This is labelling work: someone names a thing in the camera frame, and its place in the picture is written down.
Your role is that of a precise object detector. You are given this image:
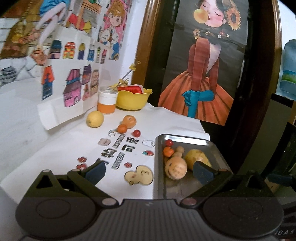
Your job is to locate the white orange glass jar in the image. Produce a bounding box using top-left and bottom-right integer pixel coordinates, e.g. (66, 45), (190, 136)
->
(97, 86), (118, 114)

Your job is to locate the yellow lemon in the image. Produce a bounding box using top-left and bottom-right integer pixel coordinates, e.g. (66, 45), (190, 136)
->
(86, 110), (104, 128)

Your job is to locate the small orange tangerine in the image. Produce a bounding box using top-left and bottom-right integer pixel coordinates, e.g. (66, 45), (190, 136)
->
(117, 124), (128, 133)

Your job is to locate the large orange mandarin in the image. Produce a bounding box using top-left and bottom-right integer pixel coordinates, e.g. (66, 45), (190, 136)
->
(121, 115), (137, 128)

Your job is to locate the yellow plastic bowl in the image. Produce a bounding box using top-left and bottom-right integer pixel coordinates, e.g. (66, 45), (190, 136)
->
(116, 88), (152, 110)

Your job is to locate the small tangerine in tray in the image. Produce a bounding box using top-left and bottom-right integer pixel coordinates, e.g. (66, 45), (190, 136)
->
(163, 146), (175, 158)

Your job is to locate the metal baking tray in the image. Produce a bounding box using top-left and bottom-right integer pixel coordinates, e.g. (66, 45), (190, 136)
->
(154, 134), (230, 201)

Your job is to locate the colourful houses drawing paper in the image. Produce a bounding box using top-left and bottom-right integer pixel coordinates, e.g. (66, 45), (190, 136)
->
(38, 27), (111, 130)

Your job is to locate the brown wooden frame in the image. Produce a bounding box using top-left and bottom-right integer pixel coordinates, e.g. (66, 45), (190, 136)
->
(132, 0), (162, 85)

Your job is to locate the cartoon drawing paper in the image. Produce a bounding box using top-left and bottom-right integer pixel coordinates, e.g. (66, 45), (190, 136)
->
(1, 1), (132, 86)

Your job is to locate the yellow flower twig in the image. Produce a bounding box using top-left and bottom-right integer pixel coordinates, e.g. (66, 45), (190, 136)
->
(111, 60), (141, 91)

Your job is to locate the red cherry tomato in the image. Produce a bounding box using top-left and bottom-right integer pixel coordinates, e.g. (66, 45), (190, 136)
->
(165, 139), (174, 147)
(132, 130), (141, 138)

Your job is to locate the white printed tablecloth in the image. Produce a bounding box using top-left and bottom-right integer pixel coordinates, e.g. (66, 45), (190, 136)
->
(1, 104), (210, 203)

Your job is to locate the green yellow mango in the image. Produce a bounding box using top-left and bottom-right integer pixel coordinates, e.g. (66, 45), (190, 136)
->
(184, 149), (212, 171)

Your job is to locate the girl in orange dress poster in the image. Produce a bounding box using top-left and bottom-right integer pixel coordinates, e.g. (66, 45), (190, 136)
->
(158, 1), (249, 126)

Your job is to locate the red plastic mold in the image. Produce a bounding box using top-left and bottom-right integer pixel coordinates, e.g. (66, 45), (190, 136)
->
(117, 84), (144, 94)

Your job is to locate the tan striped round fruit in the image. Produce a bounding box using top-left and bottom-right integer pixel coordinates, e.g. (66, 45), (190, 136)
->
(165, 157), (188, 180)

